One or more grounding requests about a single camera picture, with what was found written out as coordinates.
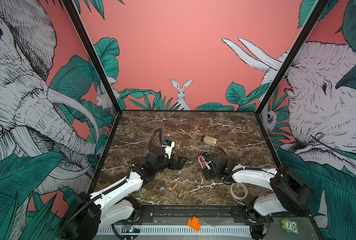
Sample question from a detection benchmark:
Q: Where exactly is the white red remote control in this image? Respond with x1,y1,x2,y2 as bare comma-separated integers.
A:
198,156,211,170

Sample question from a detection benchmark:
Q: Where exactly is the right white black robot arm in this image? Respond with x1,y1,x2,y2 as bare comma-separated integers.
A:
199,152,313,240

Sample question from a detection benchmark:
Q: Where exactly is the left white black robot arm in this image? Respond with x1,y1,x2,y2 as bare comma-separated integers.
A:
57,128,187,240

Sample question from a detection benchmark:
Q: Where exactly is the clear tape roll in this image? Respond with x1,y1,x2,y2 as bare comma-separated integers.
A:
230,183,249,201

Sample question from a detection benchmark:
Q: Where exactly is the orange toy brick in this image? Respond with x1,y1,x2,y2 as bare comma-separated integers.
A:
187,217,202,233

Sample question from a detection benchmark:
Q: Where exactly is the small green circuit board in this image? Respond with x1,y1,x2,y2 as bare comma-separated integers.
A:
121,225,140,235

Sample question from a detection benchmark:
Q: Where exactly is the green owl toy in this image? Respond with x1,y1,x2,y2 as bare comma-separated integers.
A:
281,219,299,234

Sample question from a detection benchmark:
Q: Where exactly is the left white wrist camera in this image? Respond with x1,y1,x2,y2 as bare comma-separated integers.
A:
162,140,175,159

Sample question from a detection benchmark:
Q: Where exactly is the black front mounting rail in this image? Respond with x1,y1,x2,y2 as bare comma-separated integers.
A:
126,205,314,225

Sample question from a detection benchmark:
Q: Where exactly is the white slotted cable duct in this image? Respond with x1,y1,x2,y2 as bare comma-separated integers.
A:
97,225,252,237

